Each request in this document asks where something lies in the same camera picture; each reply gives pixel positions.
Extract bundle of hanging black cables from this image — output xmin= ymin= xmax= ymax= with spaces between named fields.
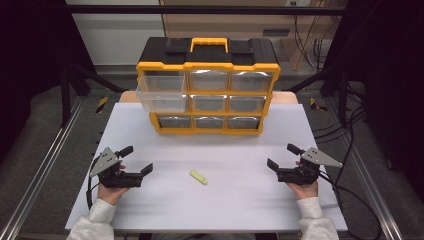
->
xmin=292 ymin=13 xmax=336 ymax=72

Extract clear plastic drawer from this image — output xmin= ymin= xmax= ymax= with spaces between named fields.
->
xmin=135 ymin=74 xmax=188 ymax=114

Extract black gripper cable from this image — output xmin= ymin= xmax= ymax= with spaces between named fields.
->
xmin=85 ymin=156 xmax=102 ymax=210
xmin=318 ymin=171 xmax=383 ymax=240

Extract black floor cables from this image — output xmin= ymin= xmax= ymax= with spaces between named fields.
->
xmin=312 ymin=83 xmax=368 ymax=188

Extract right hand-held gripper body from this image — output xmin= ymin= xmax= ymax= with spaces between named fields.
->
xmin=276 ymin=146 xmax=344 ymax=187

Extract yellow black hazard tape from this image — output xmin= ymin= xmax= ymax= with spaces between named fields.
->
xmin=309 ymin=97 xmax=329 ymax=113
xmin=95 ymin=95 xmax=110 ymax=115

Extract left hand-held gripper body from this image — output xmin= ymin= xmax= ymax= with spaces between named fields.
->
xmin=89 ymin=146 xmax=145 ymax=190

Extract person's left hand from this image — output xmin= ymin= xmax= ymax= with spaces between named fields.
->
xmin=97 ymin=183 xmax=130 ymax=206

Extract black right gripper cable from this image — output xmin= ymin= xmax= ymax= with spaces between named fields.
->
xmin=318 ymin=171 xmax=383 ymax=240

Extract small yellow eraser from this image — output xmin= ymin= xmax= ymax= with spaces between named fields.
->
xmin=189 ymin=169 xmax=209 ymax=186

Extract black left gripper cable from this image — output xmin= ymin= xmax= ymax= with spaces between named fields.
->
xmin=85 ymin=156 xmax=102 ymax=210

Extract yellow black drawer organizer cabinet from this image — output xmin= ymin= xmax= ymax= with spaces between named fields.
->
xmin=135 ymin=36 xmax=282 ymax=136

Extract black curtain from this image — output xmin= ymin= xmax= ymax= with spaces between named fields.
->
xmin=0 ymin=0 xmax=98 ymax=164
xmin=324 ymin=0 xmax=424 ymax=201

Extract set of closed clear drawers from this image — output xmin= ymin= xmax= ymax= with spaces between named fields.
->
xmin=157 ymin=69 xmax=274 ymax=130

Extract person's right hand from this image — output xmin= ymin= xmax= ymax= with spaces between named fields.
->
xmin=286 ymin=181 xmax=320 ymax=201

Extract black horizontal metal bar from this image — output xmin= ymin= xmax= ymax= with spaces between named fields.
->
xmin=65 ymin=4 xmax=348 ymax=16

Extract aluminium frame rail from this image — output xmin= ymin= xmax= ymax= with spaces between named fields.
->
xmin=345 ymin=139 xmax=405 ymax=240
xmin=0 ymin=96 xmax=85 ymax=240

